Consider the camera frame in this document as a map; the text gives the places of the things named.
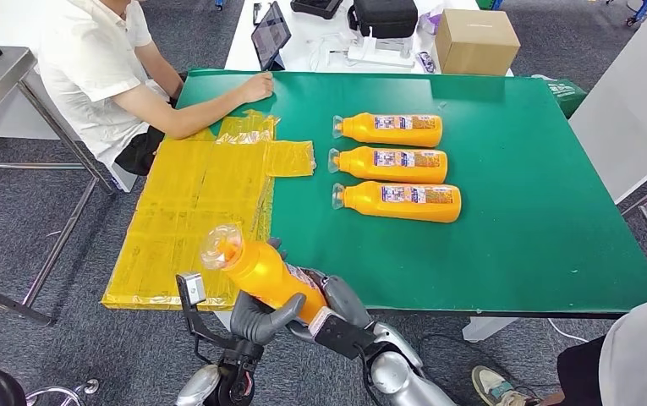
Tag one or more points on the white table leg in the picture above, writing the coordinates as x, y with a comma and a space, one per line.
488, 329
223, 320

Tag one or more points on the white power strip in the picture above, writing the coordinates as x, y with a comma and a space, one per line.
379, 58

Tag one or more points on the green bag with white print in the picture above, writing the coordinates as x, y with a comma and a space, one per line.
564, 95

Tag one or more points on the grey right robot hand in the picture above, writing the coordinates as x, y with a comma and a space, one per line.
345, 297

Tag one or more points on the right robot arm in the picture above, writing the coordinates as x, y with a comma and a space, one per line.
396, 381

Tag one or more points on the white table with steel legs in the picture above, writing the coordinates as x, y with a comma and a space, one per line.
631, 112

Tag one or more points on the black tablet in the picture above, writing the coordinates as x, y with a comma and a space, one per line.
270, 36

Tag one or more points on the small black device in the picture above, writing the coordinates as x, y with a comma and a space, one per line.
257, 14

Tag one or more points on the black carry case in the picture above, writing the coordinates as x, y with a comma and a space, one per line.
384, 17

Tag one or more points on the orange detergent bottle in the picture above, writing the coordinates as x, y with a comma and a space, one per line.
401, 210
261, 274
390, 173
390, 137

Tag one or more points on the person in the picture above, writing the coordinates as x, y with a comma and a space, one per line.
88, 67
642, 358

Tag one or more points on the purple white packet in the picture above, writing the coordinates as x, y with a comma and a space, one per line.
429, 22

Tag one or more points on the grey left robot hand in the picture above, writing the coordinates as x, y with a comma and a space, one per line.
256, 325

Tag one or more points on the black remote controller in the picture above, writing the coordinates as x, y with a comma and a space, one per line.
314, 7

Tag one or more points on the brown cardboard box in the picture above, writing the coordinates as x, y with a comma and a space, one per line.
477, 45

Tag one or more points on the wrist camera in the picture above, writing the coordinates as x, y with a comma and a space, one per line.
191, 288
345, 339

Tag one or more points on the chrome castor frame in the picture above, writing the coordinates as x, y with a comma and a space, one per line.
90, 386

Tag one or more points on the small printed wrapper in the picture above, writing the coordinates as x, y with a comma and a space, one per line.
425, 61

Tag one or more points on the yellow plastic wrapped board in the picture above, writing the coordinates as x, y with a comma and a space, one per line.
188, 213

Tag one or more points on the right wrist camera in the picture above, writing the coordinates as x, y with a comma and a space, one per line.
345, 339

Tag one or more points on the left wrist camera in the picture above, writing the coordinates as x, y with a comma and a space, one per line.
191, 288

